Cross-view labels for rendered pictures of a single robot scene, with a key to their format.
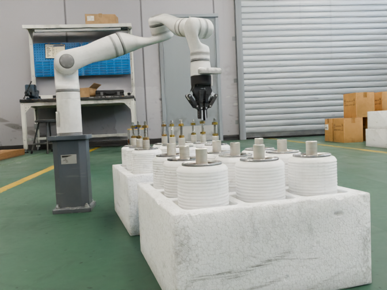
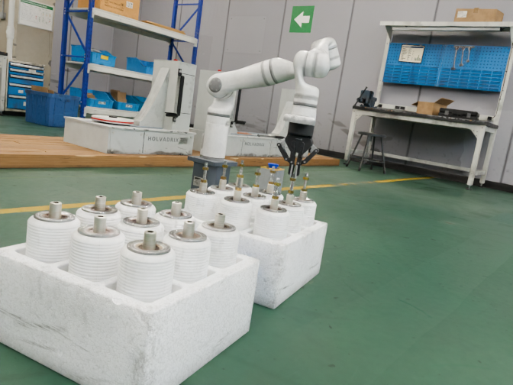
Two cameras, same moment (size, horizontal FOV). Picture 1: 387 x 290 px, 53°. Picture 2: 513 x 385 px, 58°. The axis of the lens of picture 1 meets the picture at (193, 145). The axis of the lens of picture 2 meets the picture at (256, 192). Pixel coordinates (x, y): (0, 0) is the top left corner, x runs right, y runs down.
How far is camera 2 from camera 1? 97 cm
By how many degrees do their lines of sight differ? 42
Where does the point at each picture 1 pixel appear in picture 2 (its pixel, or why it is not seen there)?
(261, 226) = (46, 292)
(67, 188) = not seen: hidden behind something
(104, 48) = (252, 74)
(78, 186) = not seen: hidden behind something
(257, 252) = (40, 313)
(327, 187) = (128, 286)
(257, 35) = not seen: outside the picture
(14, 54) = (369, 53)
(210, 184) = (32, 236)
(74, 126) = (211, 150)
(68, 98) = (211, 121)
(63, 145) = (198, 167)
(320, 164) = (124, 258)
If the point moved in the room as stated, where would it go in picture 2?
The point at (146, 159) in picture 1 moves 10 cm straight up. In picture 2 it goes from (189, 202) to (194, 168)
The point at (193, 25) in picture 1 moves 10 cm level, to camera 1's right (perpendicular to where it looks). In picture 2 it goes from (296, 61) to (324, 63)
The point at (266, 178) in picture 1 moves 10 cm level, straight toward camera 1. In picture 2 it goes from (74, 250) to (11, 254)
